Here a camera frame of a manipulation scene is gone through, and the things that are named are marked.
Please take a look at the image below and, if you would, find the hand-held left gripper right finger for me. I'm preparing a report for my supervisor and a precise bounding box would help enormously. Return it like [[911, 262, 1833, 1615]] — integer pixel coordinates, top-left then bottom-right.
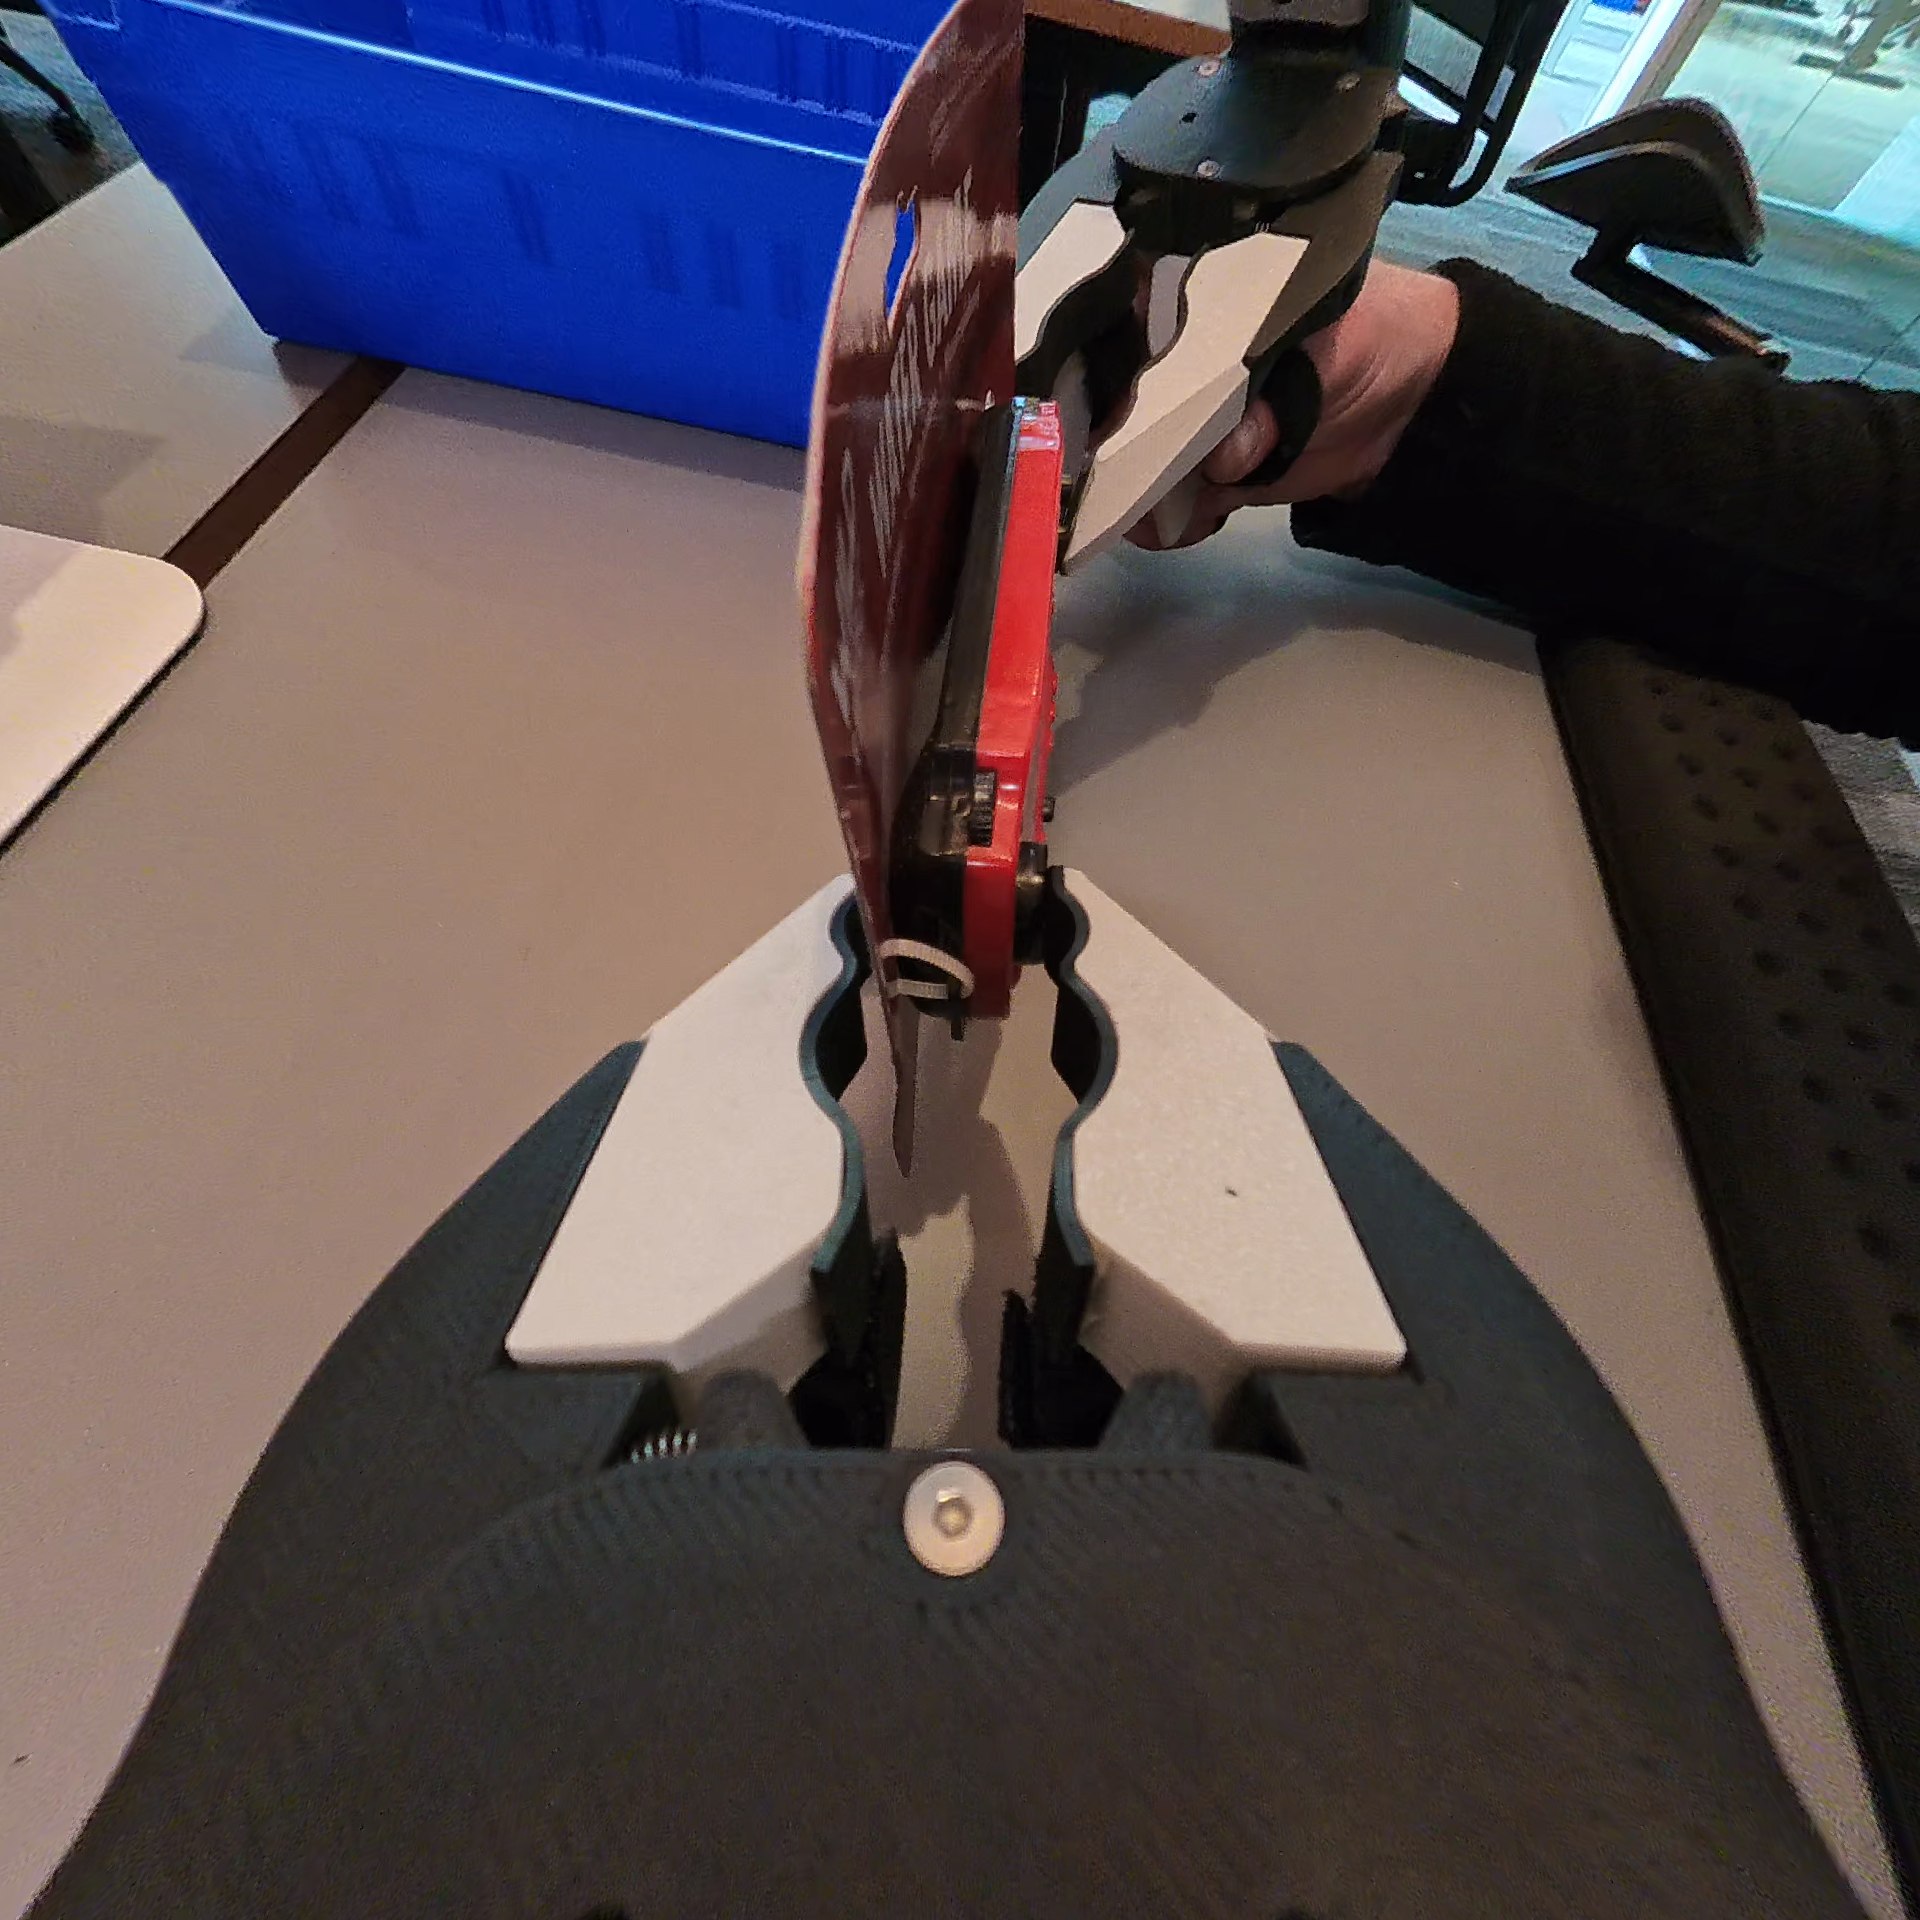
[[997, 865, 1413, 1448]]

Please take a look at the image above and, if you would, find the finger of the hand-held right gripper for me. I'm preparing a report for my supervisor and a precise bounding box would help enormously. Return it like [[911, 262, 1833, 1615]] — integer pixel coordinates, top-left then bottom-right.
[[1012, 201, 1191, 459], [1057, 224, 1355, 577]]

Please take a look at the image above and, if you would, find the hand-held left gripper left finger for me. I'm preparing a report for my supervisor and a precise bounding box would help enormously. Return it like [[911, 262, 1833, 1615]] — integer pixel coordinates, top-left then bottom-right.
[[508, 872, 911, 1448]]

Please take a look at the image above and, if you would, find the red handheld toy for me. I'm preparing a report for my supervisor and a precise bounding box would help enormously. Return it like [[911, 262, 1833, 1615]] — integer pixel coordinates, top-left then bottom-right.
[[792, 0, 1073, 1181]]

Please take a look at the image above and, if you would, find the person's right forearm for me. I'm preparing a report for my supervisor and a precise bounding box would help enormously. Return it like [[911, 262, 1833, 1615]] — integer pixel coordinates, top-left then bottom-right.
[[1295, 259, 1920, 741]]

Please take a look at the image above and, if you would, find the person's right hand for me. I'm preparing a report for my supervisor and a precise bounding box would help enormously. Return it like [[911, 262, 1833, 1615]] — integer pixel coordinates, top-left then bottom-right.
[[1124, 262, 1468, 553]]

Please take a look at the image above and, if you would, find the black office chair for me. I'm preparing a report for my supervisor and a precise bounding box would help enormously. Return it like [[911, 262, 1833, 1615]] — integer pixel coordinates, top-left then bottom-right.
[[1505, 96, 1797, 373]]

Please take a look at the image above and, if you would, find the blue plastic bin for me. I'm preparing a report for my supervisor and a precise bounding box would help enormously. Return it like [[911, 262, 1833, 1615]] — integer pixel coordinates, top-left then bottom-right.
[[47, 0, 994, 452]]

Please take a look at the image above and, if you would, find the black perforated foam pad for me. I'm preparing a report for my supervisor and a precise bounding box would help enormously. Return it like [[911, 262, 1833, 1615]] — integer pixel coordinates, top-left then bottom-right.
[[1544, 637, 1920, 1877]]

